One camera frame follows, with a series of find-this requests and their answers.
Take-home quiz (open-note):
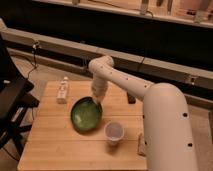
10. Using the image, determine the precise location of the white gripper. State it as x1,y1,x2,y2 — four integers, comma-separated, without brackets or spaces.
91,78,108,104

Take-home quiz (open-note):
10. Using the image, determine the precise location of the beige sponge block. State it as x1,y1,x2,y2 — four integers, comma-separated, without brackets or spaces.
138,133,146,157

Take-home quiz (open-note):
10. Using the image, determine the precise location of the green ceramic bowl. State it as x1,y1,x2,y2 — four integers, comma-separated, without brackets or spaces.
70,96,103,133

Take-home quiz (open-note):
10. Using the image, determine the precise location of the small white bottle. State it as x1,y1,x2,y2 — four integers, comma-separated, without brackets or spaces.
56,77,69,104

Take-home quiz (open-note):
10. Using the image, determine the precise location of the black cable on wall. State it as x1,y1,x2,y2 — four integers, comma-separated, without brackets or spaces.
26,40,41,80

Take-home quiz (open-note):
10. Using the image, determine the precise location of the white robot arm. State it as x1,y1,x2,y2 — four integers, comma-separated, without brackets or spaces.
89,56,198,171

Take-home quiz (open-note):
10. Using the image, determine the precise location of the black chair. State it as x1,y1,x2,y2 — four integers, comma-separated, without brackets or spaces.
0,34,39,155

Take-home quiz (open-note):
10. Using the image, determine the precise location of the dark rectangular block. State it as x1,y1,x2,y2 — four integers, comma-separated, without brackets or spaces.
127,93,136,104

